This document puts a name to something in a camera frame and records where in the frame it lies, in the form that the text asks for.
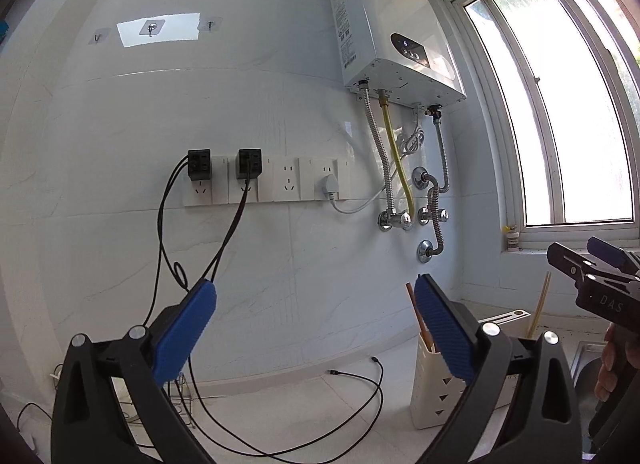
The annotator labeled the dark red wooden chopstick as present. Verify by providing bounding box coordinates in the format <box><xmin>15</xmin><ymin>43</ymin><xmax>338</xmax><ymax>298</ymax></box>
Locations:
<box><xmin>406</xmin><ymin>282</ymin><xmax>434</xmax><ymax>350</ymax></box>

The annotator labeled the light bamboo chopstick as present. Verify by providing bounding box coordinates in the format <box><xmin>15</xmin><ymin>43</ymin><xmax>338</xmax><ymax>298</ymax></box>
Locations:
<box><xmin>527</xmin><ymin>271</ymin><xmax>552</xmax><ymax>340</ymax></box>

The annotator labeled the person right hand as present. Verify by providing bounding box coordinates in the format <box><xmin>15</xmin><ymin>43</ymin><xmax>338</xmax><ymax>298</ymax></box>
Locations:
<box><xmin>594</xmin><ymin>323</ymin><xmax>640</xmax><ymax>402</ymax></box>

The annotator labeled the cream utensil holder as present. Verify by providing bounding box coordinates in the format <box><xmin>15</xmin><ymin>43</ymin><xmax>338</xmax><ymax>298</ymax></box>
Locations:
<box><xmin>410</xmin><ymin>309</ymin><xmax>533</xmax><ymax>430</ymax></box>

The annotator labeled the small jar on sill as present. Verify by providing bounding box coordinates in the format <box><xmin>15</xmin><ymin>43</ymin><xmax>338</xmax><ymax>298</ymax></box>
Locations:
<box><xmin>502</xmin><ymin>226</ymin><xmax>520</xmax><ymax>252</ymax></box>

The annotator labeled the stainless steel double sink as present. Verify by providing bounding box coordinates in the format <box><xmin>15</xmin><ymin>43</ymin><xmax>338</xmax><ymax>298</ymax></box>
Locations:
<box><xmin>570</xmin><ymin>340</ymin><xmax>605</xmax><ymax>406</ymax></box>

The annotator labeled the white framed window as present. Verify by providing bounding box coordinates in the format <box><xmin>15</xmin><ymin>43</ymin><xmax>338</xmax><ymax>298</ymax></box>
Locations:
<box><xmin>437</xmin><ymin>0</ymin><xmax>639</xmax><ymax>250</ymax></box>

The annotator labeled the black power adapter left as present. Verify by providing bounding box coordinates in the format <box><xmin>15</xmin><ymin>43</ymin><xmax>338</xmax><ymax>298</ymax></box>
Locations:
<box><xmin>186</xmin><ymin>149</ymin><xmax>213</xmax><ymax>181</ymax></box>

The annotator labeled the black power adapter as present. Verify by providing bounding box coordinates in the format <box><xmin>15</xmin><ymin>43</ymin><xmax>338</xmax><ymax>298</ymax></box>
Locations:
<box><xmin>186</xmin><ymin>149</ymin><xmax>213</xmax><ymax>181</ymax></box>
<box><xmin>235</xmin><ymin>149</ymin><xmax>262</xmax><ymax>180</ymax></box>

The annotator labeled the black power adapter right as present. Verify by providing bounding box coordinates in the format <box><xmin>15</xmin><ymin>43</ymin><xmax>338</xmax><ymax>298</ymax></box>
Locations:
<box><xmin>235</xmin><ymin>149</ymin><xmax>262</xmax><ymax>180</ymax></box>

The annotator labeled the white water heater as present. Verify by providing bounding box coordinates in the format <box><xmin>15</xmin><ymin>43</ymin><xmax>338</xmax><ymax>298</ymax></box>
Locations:
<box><xmin>330</xmin><ymin>0</ymin><xmax>465</xmax><ymax>106</ymax></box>

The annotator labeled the wire dish rack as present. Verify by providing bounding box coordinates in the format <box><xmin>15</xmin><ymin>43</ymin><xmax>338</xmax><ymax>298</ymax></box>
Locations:
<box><xmin>164</xmin><ymin>373</ymin><xmax>227</xmax><ymax>430</ymax></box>

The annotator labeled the black charger cable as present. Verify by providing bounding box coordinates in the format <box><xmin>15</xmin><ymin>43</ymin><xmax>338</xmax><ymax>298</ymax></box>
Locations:
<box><xmin>16</xmin><ymin>155</ymin><xmax>191</xmax><ymax>450</ymax></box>
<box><xmin>184</xmin><ymin>193</ymin><xmax>385</xmax><ymax>460</ymax></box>

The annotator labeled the corrugated steel hose lower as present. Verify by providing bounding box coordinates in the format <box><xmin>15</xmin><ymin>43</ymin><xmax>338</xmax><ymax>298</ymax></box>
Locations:
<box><xmin>412</xmin><ymin>166</ymin><xmax>450</xmax><ymax>265</ymax></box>

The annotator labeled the corrugated steel hose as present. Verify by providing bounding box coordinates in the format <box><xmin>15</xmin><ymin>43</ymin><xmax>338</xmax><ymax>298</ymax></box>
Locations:
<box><xmin>425</xmin><ymin>104</ymin><xmax>452</xmax><ymax>196</ymax></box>
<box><xmin>357</xmin><ymin>80</ymin><xmax>396</xmax><ymax>217</ymax></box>
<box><xmin>412</xmin><ymin>166</ymin><xmax>450</xmax><ymax>265</ymax></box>

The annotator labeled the white wall plug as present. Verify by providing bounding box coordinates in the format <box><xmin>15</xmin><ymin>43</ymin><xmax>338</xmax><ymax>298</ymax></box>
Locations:
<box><xmin>321</xmin><ymin>172</ymin><xmax>340</xmax><ymax>201</ymax></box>

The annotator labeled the white wall socket strip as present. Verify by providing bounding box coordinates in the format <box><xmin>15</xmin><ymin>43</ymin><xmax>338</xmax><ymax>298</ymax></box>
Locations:
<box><xmin>179</xmin><ymin>156</ymin><xmax>352</xmax><ymax>207</ymax></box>

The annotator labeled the corrugated steel hose right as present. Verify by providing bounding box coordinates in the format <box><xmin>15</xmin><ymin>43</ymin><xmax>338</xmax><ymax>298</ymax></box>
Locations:
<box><xmin>425</xmin><ymin>104</ymin><xmax>452</xmax><ymax>196</ymax></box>

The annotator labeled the yellow gas hose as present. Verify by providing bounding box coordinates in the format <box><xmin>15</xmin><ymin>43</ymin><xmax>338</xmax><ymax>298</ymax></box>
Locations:
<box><xmin>376</xmin><ymin>89</ymin><xmax>417</xmax><ymax>217</ymax></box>

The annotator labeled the corrugated steel hose left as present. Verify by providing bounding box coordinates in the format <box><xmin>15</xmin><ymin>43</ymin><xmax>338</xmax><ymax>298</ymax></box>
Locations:
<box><xmin>357</xmin><ymin>80</ymin><xmax>396</xmax><ymax>217</ymax></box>

